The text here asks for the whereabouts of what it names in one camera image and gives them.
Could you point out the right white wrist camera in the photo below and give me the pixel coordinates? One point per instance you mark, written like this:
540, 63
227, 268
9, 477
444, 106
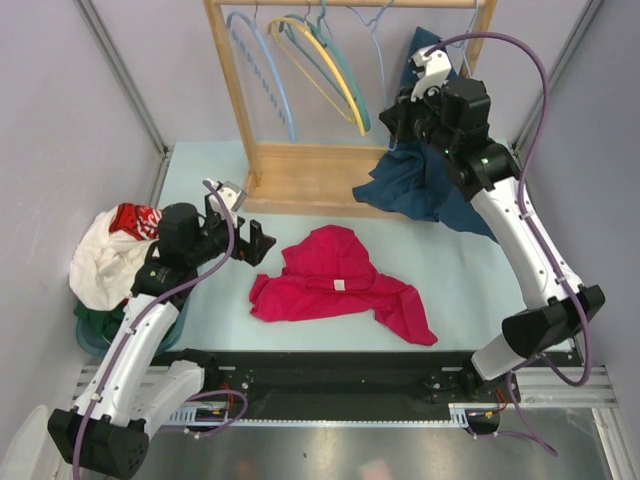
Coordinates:
433, 71

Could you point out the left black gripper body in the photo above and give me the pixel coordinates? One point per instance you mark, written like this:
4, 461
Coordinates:
238, 242

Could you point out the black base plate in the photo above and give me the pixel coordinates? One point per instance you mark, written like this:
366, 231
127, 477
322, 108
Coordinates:
295, 379

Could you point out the dark blue t shirt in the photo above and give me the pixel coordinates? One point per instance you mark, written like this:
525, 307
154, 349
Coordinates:
411, 178

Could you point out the teal laundry basket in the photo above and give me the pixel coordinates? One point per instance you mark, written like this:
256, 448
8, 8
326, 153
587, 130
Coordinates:
90, 340

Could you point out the white slotted cable duct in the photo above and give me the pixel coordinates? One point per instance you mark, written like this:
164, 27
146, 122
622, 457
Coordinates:
206, 416

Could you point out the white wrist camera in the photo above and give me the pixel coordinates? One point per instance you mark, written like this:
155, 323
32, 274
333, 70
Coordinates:
224, 198
433, 71

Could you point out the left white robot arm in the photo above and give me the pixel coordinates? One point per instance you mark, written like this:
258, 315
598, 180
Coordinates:
110, 426

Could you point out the wooden clothes rack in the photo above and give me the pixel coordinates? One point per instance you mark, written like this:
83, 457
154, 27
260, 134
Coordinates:
296, 179

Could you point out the teal hanger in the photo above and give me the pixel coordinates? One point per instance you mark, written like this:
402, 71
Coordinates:
337, 73

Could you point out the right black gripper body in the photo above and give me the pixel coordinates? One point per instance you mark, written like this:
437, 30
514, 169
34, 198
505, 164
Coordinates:
420, 120

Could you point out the thin blue hanger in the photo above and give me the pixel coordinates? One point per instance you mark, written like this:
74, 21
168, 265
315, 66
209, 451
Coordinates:
374, 78

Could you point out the white and red shirt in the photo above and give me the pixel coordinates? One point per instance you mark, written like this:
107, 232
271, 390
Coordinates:
113, 249

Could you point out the light blue wire hanger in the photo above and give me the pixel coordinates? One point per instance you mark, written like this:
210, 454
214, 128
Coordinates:
462, 46

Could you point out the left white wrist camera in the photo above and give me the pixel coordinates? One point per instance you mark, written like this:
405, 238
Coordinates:
224, 198

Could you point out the light blue notched hanger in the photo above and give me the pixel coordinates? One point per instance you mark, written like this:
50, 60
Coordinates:
271, 83

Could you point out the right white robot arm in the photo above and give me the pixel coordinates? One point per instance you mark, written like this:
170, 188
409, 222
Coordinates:
453, 120

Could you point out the pink t shirt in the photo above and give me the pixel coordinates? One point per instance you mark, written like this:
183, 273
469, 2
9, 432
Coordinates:
330, 274

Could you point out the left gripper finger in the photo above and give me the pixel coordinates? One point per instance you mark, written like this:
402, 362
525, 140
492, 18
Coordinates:
252, 255
259, 242

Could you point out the yellow hanger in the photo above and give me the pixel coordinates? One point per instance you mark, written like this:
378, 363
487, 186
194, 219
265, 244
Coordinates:
317, 57

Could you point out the green garment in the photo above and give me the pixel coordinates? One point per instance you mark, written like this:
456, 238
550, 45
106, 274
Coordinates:
102, 323

